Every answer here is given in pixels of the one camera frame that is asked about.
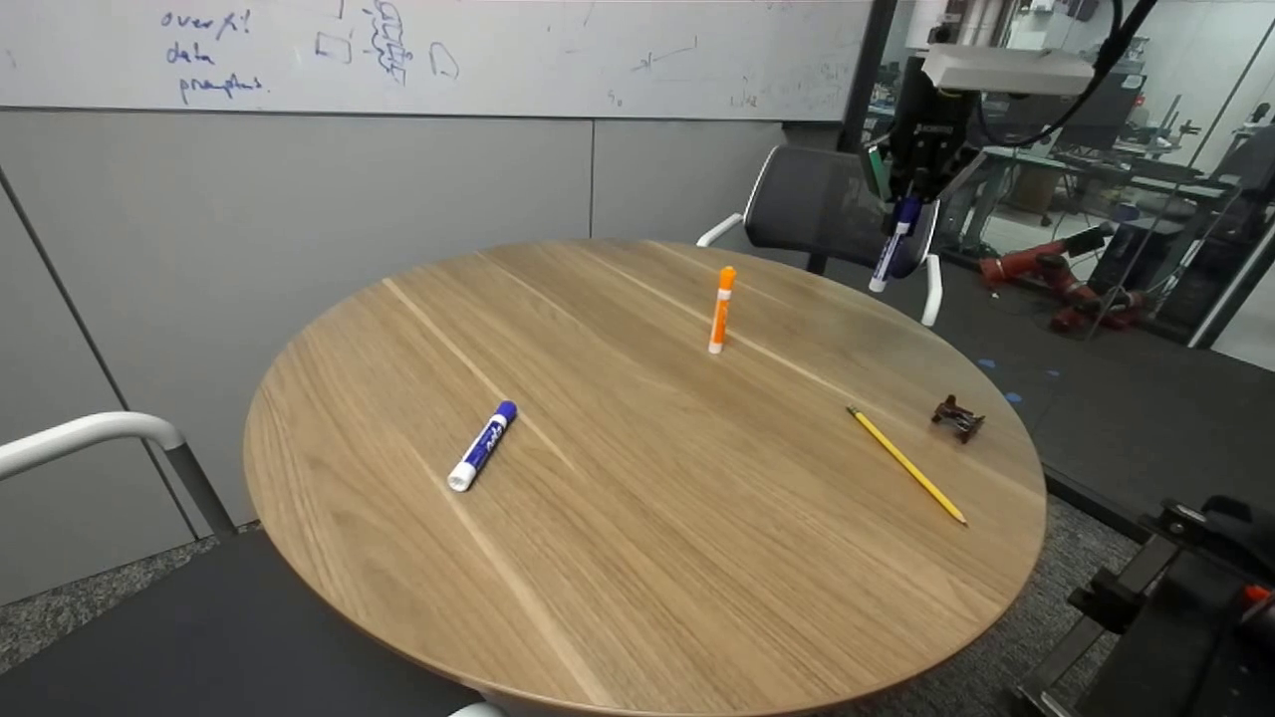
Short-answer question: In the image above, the white chair armrest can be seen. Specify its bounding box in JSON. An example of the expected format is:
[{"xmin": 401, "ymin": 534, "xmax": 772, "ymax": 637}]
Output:
[{"xmin": 0, "ymin": 411, "xmax": 194, "ymax": 479}]

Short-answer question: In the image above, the whiteboard with blue writing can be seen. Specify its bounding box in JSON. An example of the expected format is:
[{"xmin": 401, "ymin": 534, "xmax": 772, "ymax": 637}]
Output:
[{"xmin": 0, "ymin": 0, "xmax": 871, "ymax": 119}]

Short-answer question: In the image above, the lying blue marker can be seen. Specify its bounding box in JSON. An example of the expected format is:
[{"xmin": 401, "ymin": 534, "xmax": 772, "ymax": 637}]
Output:
[{"xmin": 447, "ymin": 399, "xmax": 518, "ymax": 493}]

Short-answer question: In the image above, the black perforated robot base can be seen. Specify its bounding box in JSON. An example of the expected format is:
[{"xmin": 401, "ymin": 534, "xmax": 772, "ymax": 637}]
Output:
[{"xmin": 1011, "ymin": 493, "xmax": 1275, "ymax": 717}]

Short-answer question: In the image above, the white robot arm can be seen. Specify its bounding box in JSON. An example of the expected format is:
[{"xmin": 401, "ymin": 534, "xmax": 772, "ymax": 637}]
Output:
[{"xmin": 886, "ymin": 0, "xmax": 1161, "ymax": 201}]

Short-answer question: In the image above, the brown staple remover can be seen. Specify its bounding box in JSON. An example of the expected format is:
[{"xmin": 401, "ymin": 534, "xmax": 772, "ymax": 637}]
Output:
[{"xmin": 934, "ymin": 395, "xmax": 984, "ymax": 441}]

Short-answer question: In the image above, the red equipment on floor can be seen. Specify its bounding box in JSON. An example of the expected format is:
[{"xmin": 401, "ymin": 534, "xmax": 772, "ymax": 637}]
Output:
[{"xmin": 981, "ymin": 244, "xmax": 1139, "ymax": 334}]

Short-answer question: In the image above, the black mesh office chair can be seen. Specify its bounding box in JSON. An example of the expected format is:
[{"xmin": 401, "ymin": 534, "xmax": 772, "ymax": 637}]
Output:
[{"xmin": 698, "ymin": 144, "xmax": 944, "ymax": 326}]

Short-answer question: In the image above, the orange marker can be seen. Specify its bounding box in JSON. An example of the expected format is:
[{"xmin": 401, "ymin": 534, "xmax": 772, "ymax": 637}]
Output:
[{"xmin": 706, "ymin": 266, "xmax": 736, "ymax": 354}]

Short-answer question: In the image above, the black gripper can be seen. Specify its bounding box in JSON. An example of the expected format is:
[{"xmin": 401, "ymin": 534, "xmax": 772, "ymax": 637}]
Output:
[{"xmin": 886, "ymin": 55, "xmax": 977, "ymax": 200}]

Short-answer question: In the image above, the yellow pencil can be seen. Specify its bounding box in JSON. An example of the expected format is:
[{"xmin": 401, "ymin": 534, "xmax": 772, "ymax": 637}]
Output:
[{"xmin": 846, "ymin": 406, "xmax": 969, "ymax": 526}]

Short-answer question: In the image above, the blue marker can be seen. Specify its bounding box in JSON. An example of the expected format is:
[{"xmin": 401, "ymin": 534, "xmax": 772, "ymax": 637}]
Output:
[
  {"xmin": 447, "ymin": 399, "xmax": 518, "ymax": 493},
  {"xmin": 867, "ymin": 189, "xmax": 922, "ymax": 293}
]

